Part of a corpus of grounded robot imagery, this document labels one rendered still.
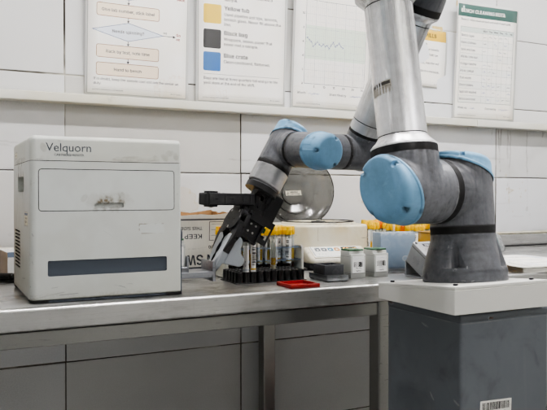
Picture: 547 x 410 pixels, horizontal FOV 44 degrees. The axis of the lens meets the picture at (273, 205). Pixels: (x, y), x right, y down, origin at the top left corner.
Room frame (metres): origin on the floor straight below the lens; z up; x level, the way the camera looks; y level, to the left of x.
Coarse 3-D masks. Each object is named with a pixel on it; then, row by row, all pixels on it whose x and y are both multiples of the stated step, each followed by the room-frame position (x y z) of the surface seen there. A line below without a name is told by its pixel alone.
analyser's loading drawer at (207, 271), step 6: (186, 258) 1.35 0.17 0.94; (186, 264) 1.35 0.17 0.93; (204, 264) 1.41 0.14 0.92; (210, 264) 1.38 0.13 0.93; (186, 270) 1.35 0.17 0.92; (192, 270) 1.38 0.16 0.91; (198, 270) 1.38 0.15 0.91; (204, 270) 1.38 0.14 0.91; (210, 270) 1.38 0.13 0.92; (186, 276) 1.34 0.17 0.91; (192, 276) 1.35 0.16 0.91; (198, 276) 1.35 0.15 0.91; (204, 276) 1.36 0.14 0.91; (210, 276) 1.37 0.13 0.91
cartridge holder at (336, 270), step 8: (320, 264) 1.54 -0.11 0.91; (328, 264) 1.58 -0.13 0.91; (336, 264) 1.54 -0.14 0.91; (312, 272) 1.58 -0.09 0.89; (320, 272) 1.54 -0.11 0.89; (328, 272) 1.53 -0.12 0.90; (336, 272) 1.53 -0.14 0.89; (328, 280) 1.51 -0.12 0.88; (336, 280) 1.51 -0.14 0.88; (344, 280) 1.52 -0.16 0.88
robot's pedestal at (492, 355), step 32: (416, 320) 1.21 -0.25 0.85; (448, 320) 1.13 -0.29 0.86; (480, 320) 1.13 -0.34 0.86; (512, 320) 1.16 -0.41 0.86; (544, 320) 1.19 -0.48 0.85; (416, 352) 1.21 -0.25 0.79; (448, 352) 1.13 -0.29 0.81; (480, 352) 1.13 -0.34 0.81; (512, 352) 1.16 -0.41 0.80; (544, 352) 1.19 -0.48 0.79; (416, 384) 1.21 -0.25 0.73; (448, 384) 1.13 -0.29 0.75; (480, 384) 1.13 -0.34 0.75; (512, 384) 1.16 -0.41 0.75; (544, 384) 1.19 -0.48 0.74
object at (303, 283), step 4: (296, 280) 1.48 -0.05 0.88; (300, 280) 1.48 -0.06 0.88; (304, 280) 1.48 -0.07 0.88; (280, 284) 1.44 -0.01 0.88; (284, 284) 1.43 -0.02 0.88; (288, 284) 1.41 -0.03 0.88; (292, 284) 1.46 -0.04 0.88; (296, 284) 1.46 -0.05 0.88; (300, 284) 1.41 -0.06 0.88; (304, 284) 1.41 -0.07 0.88; (308, 284) 1.42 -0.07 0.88; (312, 284) 1.42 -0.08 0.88; (316, 284) 1.42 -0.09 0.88; (292, 288) 1.40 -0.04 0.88; (296, 288) 1.40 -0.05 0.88; (300, 288) 1.41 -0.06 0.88
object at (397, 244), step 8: (376, 232) 1.71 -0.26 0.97; (384, 232) 1.71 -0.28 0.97; (392, 232) 1.71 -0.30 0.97; (400, 232) 1.71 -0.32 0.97; (408, 232) 1.71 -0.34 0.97; (376, 240) 1.70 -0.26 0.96; (384, 240) 1.69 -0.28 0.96; (392, 240) 1.70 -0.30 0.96; (400, 240) 1.70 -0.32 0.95; (408, 240) 1.71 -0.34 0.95; (392, 248) 1.70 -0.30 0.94; (400, 248) 1.70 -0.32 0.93; (408, 248) 1.71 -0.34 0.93; (392, 256) 1.70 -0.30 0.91; (400, 256) 1.70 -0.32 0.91; (392, 264) 1.70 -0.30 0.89; (400, 264) 1.70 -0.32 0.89; (392, 272) 1.68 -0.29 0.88; (400, 272) 1.69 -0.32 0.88
